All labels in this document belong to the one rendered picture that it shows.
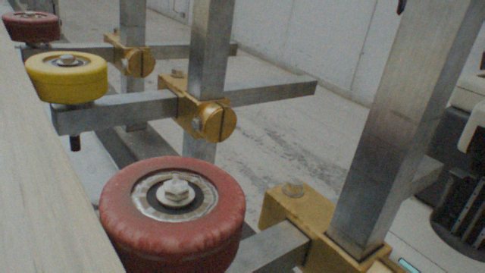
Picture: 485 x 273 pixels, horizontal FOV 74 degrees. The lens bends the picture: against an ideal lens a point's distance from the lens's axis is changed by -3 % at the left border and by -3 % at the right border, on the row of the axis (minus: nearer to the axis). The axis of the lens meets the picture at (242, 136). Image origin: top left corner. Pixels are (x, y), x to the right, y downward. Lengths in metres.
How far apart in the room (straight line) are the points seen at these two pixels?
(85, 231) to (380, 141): 0.19
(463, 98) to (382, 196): 1.14
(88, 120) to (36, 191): 0.22
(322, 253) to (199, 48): 0.26
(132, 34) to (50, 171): 0.43
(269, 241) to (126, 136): 0.44
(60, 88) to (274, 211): 0.24
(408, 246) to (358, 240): 1.00
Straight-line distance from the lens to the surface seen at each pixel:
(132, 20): 0.62
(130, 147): 0.64
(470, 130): 1.08
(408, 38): 0.23
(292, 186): 0.33
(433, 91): 0.23
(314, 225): 0.31
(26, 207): 0.20
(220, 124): 0.41
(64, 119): 0.41
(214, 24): 0.39
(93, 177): 0.70
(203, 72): 0.40
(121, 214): 0.18
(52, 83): 0.37
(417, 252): 1.28
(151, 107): 0.44
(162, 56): 0.71
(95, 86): 0.38
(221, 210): 0.18
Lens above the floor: 1.02
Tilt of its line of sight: 27 degrees down
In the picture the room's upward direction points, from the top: 9 degrees clockwise
